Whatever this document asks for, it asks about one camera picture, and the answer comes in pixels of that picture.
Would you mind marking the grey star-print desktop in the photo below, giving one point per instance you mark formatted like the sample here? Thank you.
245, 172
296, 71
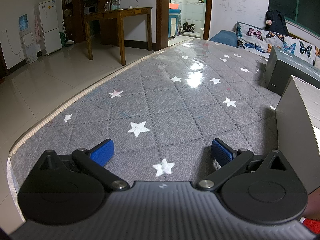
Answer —
175, 105

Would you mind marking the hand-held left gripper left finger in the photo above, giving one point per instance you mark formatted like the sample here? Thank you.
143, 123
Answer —
103, 152

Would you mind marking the dark grey flat box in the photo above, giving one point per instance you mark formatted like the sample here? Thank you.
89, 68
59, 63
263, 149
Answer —
287, 72

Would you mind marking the white water dispenser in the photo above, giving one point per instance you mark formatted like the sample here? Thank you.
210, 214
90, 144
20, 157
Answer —
29, 46

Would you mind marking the white cardboard box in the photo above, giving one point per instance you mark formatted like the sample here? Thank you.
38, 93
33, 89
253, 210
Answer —
295, 130

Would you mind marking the red cloth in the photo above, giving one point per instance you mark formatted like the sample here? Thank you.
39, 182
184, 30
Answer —
312, 223

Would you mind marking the wooden door frame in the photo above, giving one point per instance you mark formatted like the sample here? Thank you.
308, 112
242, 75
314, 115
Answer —
162, 12

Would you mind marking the light blue jar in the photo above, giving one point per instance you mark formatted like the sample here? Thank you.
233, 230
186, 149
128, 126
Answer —
116, 4

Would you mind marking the blue water bottle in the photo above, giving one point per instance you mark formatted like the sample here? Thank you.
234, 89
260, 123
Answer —
24, 22

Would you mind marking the pair of dark shoes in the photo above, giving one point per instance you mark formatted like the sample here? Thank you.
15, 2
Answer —
188, 27

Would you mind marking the blue bathroom cabinet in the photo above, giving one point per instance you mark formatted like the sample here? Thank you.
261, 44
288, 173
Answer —
173, 22

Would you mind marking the blue sofa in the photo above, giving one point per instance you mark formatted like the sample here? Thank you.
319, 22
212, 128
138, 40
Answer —
223, 37

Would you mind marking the broom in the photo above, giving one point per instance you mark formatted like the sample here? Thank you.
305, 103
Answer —
67, 41

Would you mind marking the pink hanging cloth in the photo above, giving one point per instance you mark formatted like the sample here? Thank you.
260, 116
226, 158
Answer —
37, 28

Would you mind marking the white waste bin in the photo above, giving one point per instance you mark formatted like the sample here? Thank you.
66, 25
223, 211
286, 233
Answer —
202, 33

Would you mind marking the brown wooden cabinet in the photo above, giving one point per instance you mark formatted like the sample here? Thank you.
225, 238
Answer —
75, 5

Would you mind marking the black backpack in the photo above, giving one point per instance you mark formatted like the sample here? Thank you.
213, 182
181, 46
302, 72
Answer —
276, 22

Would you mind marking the brown wooden table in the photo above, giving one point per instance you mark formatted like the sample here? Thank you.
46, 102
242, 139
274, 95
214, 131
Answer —
120, 12

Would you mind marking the white refrigerator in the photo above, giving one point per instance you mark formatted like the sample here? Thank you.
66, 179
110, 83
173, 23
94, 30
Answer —
50, 30

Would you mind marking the clear glass jar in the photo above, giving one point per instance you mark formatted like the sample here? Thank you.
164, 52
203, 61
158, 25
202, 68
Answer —
107, 6

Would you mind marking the silver microwave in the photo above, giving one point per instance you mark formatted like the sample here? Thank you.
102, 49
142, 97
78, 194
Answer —
90, 10

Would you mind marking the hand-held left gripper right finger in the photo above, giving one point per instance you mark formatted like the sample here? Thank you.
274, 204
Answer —
220, 152

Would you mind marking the red basin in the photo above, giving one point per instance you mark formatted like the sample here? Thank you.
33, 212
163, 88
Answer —
174, 6

